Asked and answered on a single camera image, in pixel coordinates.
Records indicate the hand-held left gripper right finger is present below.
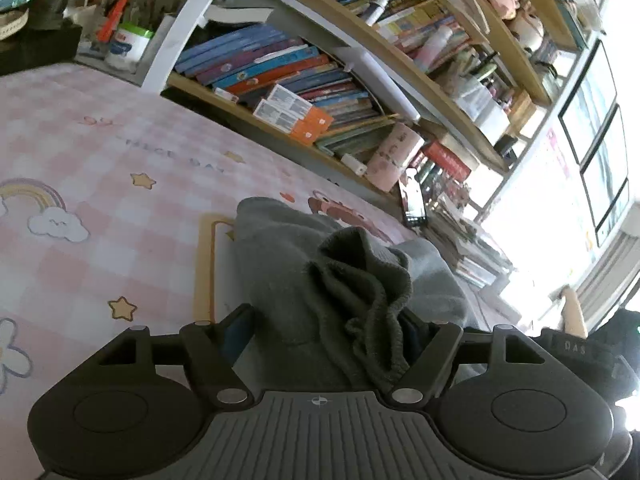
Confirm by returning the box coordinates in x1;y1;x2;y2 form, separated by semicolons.
390;312;551;408

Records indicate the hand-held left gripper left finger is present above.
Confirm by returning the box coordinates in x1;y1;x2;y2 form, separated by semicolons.
92;304;258;408

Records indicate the grey sweatshirt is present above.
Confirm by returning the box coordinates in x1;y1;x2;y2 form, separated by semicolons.
232;196;483;396

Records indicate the person's right hand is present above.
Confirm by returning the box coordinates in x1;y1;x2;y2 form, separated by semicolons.
560;285;589;339

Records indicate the white slatted panel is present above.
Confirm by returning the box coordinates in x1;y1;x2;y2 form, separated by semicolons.
575;232;640;321

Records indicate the stack of books and papers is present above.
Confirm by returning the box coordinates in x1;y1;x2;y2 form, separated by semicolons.
422;192;516;290

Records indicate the black smartphone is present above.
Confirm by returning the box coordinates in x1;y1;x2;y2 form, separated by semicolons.
397;166;431;226

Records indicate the thick red book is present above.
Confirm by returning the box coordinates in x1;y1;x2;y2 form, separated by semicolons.
422;141;472;181

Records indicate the pink printed cylinder tin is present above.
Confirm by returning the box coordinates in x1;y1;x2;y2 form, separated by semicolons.
364;122;426;193

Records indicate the white power bank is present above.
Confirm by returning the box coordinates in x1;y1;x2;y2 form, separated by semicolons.
340;153;367;176

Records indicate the small black box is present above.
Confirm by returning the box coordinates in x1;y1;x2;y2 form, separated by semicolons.
494;134;520;158

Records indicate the orange white carton box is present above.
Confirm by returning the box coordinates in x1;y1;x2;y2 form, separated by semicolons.
251;99;321;140
267;84;335;126

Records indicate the pink cartoon table mat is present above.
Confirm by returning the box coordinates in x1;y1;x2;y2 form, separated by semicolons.
0;62;531;480

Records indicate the black framed window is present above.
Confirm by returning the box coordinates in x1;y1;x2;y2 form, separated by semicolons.
557;37;632;248

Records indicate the white storage box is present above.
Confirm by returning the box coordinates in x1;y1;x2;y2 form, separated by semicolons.
452;80;511;131

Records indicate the white bar lamp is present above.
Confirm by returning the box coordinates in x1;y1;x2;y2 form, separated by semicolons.
345;45;422;122

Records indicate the clear pen organizer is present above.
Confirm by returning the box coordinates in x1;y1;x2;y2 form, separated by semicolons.
440;47;501;106

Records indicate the row of leaning picture books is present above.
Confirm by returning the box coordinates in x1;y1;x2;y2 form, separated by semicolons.
172;22;401;158

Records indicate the pastel striped bottle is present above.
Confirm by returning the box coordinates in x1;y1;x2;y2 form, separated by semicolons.
412;25;456;73

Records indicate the white wooden bookshelf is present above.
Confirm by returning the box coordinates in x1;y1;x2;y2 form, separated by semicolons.
142;0;608;211

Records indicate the white jar green lid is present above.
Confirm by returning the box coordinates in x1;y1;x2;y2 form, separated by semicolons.
104;22;155;73

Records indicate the beige plush doll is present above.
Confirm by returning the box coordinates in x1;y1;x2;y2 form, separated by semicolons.
507;0;546;53

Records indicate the row of colourful paperback books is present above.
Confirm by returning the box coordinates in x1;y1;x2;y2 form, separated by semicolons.
295;0;481;76

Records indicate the white spray bottle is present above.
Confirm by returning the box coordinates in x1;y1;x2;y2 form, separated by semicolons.
362;0;392;26

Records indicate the orange glue bottle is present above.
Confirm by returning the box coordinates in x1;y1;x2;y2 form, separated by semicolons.
97;0;137;43

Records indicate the pink wall poster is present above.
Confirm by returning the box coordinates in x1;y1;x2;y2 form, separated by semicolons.
542;127;576;183

